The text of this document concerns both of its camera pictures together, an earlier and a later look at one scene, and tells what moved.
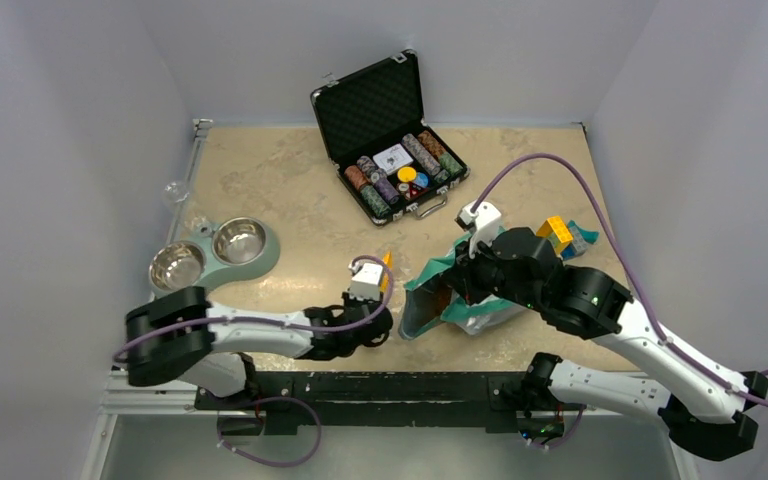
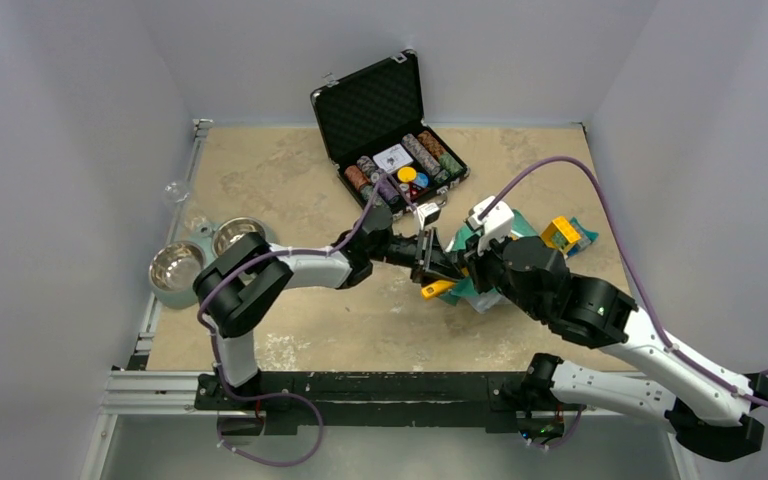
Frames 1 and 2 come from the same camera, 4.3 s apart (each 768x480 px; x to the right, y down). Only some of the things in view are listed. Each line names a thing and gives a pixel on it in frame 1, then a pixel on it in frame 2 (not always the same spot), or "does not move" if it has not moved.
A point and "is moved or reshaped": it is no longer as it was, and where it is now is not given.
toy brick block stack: x=566 y=238 does not move
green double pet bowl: x=239 y=247 does not move
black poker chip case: x=388 y=159 does not move
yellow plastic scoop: x=388 y=261 is moved or reshaped
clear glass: x=176 y=192 does not move
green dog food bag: x=433 y=299 is moved or reshaped
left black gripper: x=347 y=301 -> x=431 y=261
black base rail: x=290 y=403 does not move
